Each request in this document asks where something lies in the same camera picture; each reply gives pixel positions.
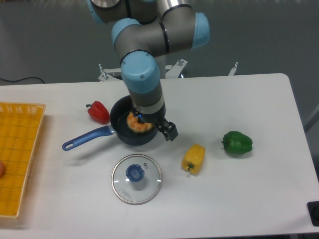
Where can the yellow woven basket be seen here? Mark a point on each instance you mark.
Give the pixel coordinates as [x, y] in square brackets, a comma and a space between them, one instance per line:
[20, 124]

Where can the orange bread roll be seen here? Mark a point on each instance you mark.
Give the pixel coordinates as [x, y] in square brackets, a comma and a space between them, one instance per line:
[137, 127]

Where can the dark pot blue handle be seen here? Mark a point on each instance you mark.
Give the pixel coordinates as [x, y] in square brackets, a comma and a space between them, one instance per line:
[118, 125]

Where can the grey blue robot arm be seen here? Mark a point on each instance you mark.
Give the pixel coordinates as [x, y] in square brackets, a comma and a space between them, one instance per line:
[144, 30]

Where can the red bell pepper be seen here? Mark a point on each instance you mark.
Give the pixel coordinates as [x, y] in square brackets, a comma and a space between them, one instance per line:
[98, 112]

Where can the glass pot lid blue knob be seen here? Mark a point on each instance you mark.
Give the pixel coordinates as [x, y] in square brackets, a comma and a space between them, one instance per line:
[136, 179]

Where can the green bell pepper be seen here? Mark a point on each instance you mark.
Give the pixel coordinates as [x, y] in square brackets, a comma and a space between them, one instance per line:
[236, 142]

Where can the grey table leg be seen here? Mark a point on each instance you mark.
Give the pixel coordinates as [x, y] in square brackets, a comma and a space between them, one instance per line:
[312, 119]

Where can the yellow bell pepper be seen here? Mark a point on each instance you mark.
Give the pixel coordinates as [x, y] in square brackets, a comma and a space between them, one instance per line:
[193, 159]

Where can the black object at table edge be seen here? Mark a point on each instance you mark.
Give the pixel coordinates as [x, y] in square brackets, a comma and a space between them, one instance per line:
[313, 209]

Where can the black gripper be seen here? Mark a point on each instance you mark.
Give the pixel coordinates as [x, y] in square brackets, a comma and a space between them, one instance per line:
[168, 129]

